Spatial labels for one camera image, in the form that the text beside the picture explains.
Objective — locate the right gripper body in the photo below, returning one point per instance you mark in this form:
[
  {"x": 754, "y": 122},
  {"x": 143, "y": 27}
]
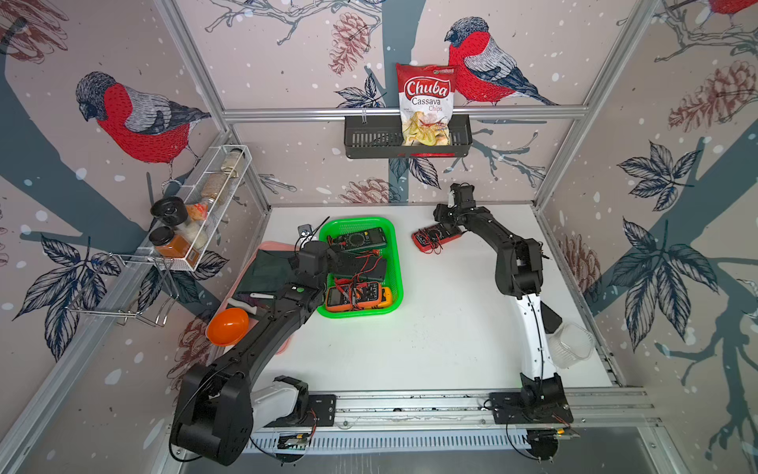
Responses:
[{"x": 445, "y": 214}]

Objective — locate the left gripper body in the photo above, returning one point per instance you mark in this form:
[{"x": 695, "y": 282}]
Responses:
[{"x": 330, "y": 266}]

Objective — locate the green plastic basket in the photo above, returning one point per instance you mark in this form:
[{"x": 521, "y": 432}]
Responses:
[{"x": 393, "y": 275}]

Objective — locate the black face-down multimeter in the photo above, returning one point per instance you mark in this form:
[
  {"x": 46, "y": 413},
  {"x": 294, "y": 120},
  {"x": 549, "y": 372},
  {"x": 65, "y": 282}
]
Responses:
[{"x": 365, "y": 268}]

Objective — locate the red multimeter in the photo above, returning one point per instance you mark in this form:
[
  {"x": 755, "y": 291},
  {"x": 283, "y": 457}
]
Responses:
[{"x": 431, "y": 240}]

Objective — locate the dark green multimeter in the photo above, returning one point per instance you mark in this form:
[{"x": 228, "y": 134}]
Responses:
[{"x": 360, "y": 241}]

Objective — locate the orange black multimeter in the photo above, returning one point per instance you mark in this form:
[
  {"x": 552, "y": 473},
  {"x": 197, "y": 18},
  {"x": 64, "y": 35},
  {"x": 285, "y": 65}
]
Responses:
[{"x": 353, "y": 296}]

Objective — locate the yellow multimeter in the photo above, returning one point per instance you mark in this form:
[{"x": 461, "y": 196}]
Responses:
[{"x": 386, "y": 298}]

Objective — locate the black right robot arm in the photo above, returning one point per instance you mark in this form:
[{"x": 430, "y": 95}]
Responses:
[{"x": 519, "y": 275}]

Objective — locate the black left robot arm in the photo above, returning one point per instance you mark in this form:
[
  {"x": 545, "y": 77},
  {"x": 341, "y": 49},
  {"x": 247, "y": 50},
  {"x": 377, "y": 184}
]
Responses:
[{"x": 218, "y": 408}]

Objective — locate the dark green cloth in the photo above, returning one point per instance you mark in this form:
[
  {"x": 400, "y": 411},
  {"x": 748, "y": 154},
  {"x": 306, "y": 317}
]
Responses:
[{"x": 268, "y": 272}]

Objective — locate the orange bowl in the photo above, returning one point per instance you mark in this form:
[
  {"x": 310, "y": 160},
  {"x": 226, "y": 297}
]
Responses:
[{"x": 228, "y": 327}]

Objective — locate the cassava chips bag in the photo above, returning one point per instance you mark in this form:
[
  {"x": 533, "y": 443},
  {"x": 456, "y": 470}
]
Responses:
[{"x": 426, "y": 103}]

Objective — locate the amber spice jar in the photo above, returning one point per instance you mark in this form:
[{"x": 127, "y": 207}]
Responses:
[{"x": 171, "y": 245}]

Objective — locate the black lid spice jar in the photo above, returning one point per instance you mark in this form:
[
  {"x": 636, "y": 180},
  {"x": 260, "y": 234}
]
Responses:
[{"x": 172, "y": 211}]

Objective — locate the black flat device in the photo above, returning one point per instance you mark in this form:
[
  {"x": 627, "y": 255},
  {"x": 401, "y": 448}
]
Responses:
[{"x": 552, "y": 321}]

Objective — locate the clear plastic container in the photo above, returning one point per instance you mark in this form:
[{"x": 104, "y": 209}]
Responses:
[{"x": 570, "y": 344}]

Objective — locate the white handled knife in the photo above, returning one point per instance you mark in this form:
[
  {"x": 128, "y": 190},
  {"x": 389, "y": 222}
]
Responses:
[{"x": 253, "y": 303}]

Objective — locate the black wall basket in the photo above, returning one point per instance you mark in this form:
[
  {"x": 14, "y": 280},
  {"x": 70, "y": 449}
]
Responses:
[{"x": 380, "y": 137}]

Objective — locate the white wire spice rack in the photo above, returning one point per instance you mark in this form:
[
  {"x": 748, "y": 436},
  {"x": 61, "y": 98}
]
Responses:
[{"x": 208, "y": 198}]

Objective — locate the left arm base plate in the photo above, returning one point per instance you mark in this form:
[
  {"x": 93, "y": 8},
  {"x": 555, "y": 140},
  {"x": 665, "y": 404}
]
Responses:
[{"x": 317, "y": 410}]

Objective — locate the wire wall hook rack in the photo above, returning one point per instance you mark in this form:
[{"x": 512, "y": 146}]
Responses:
[{"x": 128, "y": 288}]

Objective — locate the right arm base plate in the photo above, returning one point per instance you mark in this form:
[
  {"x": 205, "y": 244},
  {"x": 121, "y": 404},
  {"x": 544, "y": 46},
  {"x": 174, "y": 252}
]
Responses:
[{"x": 508, "y": 408}]

